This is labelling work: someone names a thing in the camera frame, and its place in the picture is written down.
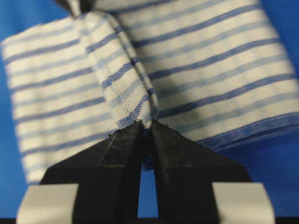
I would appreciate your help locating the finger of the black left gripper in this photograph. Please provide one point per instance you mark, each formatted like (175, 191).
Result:
(196, 185)
(99, 185)

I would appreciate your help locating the white blue striped towel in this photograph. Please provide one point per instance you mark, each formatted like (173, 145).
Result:
(213, 70)

